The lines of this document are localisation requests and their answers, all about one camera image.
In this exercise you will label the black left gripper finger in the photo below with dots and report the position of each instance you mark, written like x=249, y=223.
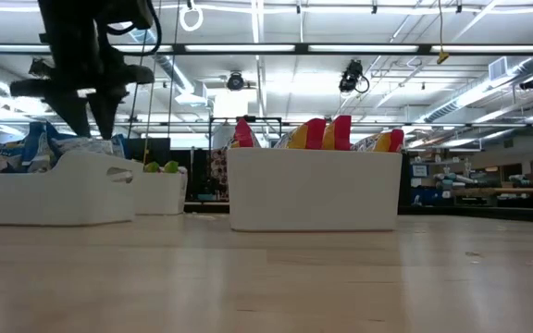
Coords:
x=104, y=111
x=74, y=113

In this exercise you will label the white plastic bin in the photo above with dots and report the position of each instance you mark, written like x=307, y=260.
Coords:
x=313, y=189
x=40, y=199
x=160, y=194

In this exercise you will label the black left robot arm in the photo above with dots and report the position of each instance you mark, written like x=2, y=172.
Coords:
x=72, y=18

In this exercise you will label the black ceiling device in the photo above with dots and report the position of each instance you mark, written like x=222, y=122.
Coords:
x=530, y=83
x=40, y=67

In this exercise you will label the round black ceiling fixture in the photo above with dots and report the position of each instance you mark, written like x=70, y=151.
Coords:
x=235, y=82

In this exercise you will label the black overhead light bar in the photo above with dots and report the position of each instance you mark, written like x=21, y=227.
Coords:
x=301, y=48

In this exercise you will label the blue storage bin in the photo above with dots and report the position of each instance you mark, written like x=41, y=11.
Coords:
x=430, y=196

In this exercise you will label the black overhead camera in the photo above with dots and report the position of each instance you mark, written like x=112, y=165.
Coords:
x=350, y=76

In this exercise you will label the white wall sign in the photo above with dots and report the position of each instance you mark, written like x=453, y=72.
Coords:
x=420, y=170

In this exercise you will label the black aluminium table frame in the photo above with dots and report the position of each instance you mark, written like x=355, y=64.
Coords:
x=433, y=213

